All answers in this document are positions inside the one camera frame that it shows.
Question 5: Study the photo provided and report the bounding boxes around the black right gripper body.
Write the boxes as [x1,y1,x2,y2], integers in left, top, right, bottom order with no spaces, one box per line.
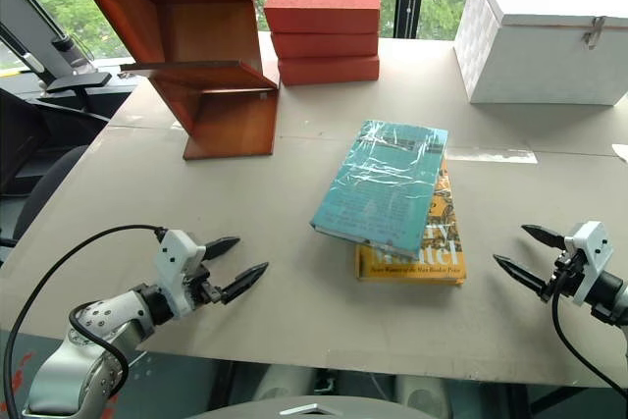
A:
[545,247,586,303]

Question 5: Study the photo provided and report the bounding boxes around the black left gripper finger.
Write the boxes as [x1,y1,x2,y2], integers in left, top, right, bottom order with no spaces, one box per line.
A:
[201,236,242,262]
[220,261,271,306]

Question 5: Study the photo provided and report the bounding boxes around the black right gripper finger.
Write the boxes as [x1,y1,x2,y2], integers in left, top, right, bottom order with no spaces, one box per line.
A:
[492,254,550,301]
[520,224,567,251]

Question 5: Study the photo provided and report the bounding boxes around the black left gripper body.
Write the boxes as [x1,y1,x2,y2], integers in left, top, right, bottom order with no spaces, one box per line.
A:
[183,263,225,313]

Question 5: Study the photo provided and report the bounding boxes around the yellow paperback book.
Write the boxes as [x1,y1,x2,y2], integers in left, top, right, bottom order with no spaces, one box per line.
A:
[354,157,467,288]

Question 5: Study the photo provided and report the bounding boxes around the teal plastic-wrapped book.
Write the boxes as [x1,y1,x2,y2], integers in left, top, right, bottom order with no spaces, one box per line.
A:
[309,119,449,260]

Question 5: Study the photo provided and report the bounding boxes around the brown wooden bookshelf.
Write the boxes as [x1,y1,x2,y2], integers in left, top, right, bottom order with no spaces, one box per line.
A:
[60,0,282,162]

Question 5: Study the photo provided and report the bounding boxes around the clear tape strip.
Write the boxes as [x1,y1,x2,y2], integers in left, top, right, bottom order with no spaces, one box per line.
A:
[443,145,539,166]

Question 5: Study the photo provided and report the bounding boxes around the white rounded shape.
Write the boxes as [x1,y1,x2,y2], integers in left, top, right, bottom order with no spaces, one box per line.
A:
[393,373,453,411]
[253,368,316,403]

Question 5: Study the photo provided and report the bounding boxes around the grey rounded robot torso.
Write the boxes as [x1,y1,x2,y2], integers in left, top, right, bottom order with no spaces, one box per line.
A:
[187,393,444,419]

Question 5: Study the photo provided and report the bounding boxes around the white lidded storage box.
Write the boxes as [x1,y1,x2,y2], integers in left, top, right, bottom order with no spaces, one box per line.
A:
[452,0,628,107]

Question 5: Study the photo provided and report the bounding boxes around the black office chair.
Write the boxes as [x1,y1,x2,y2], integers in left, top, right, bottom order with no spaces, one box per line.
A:
[0,143,90,256]

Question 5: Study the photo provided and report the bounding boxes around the long red box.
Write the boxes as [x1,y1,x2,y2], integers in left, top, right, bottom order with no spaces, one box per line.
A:
[277,55,382,87]

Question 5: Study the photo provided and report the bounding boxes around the metal box latch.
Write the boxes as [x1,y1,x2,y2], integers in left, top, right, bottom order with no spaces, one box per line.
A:
[581,16,606,51]

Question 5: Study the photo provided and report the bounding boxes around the thin red box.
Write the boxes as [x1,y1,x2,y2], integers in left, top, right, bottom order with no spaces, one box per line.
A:
[270,30,381,60]

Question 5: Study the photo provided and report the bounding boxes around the large red box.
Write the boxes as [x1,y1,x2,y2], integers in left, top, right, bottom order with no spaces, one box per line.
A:
[263,0,383,36]

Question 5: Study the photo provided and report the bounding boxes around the grey slanted panel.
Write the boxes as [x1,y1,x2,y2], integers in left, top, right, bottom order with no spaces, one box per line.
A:
[0,0,76,78]

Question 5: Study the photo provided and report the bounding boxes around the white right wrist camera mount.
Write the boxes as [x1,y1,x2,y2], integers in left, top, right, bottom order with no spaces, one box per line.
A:
[563,220,616,306]

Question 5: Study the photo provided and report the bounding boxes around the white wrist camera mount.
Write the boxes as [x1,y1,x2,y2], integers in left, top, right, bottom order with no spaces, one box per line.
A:
[154,229,208,318]
[563,220,616,306]

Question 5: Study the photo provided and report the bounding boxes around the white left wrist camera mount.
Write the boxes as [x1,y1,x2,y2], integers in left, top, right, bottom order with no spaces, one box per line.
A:
[154,229,208,318]

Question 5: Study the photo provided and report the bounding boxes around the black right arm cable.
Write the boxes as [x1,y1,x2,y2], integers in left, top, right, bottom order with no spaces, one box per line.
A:
[550,279,628,401]

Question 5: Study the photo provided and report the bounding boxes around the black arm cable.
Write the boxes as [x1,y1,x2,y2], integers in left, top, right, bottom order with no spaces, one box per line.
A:
[1,224,166,419]
[550,279,628,401]

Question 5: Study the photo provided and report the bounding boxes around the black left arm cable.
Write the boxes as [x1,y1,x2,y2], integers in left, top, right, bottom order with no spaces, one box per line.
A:
[1,224,166,419]

